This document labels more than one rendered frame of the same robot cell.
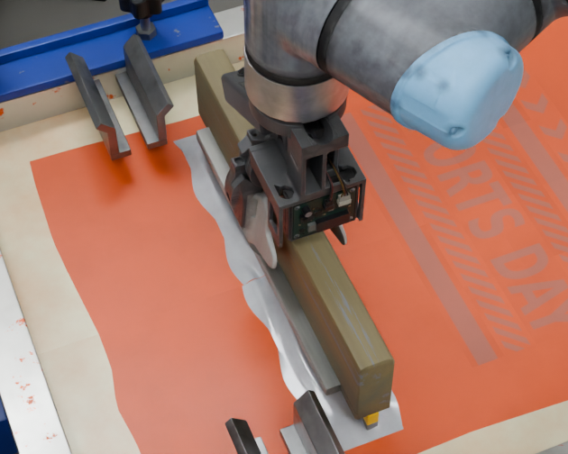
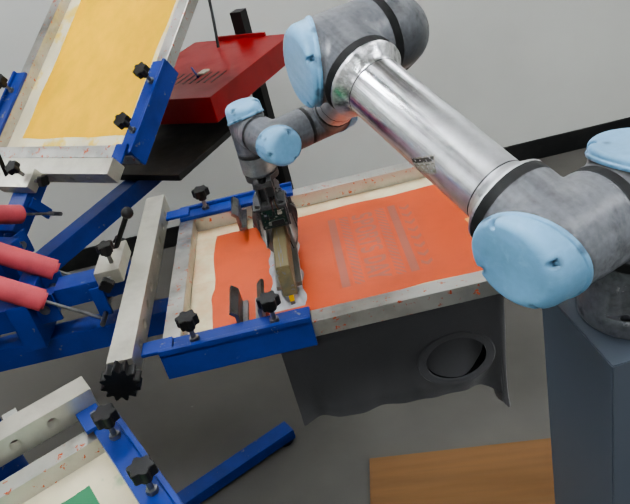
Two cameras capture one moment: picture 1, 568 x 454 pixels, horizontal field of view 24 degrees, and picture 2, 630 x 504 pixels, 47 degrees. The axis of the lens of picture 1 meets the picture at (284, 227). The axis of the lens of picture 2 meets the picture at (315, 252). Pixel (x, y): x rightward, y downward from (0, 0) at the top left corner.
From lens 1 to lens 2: 0.88 m
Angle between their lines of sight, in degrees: 28
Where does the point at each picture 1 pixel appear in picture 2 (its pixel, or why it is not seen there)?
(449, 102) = (266, 143)
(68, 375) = (200, 290)
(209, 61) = not seen: hidden behind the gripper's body
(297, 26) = (238, 134)
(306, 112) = (255, 172)
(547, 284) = (381, 265)
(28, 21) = not seen: hidden behind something
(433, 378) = (323, 291)
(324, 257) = (280, 240)
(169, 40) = not seen: hidden behind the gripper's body
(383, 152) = (340, 229)
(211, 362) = (248, 287)
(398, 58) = (256, 134)
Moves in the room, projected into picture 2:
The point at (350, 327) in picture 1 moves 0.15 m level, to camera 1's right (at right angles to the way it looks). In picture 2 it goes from (278, 257) to (347, 256)
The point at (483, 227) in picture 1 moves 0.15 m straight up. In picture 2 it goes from (366, 249) to (353, 191)
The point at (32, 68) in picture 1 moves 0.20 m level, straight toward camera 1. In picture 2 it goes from (223, 204) to (211, 245)
